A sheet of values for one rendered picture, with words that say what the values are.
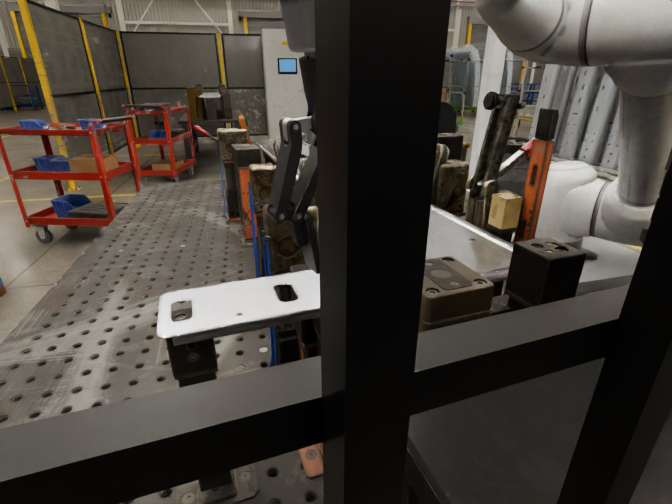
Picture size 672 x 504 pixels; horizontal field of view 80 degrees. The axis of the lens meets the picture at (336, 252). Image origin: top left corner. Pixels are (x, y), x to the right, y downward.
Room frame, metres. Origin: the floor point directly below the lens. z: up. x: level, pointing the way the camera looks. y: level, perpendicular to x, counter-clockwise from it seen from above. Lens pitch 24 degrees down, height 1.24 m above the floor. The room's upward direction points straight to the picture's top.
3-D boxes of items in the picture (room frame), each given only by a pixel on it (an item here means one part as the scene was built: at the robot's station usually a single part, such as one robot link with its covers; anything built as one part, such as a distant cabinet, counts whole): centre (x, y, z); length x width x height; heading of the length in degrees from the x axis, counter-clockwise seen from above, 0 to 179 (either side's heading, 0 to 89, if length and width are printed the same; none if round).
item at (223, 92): (6.62, 1.93, 0.57); 1.86 x 0.90 x 1.14; 15
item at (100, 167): (3.17, 2.03, 0.49); 0.81 x 0.47 x 0.97; 86
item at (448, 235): (1.12, 0.04, 1.00); 1.38 x 0.22 x 0.02; 20
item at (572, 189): (1.14, -0.67, 0.91); 0.18 x 0.16 x 0.22; 47
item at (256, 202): (0.98, 0.17, 0.87); 0.12 x 0.09 x 0.35; 110
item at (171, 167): (5.01, 2.11, 0.49); 0.81 x 0.46 x 0.97; 0
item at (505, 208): (0.63, -0.28, 0.88); 0.04 x 0.04 x 0.36; 20
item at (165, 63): (8.36, 2.15, 1.00); 3.64 x 0.14 x 2.00; 102
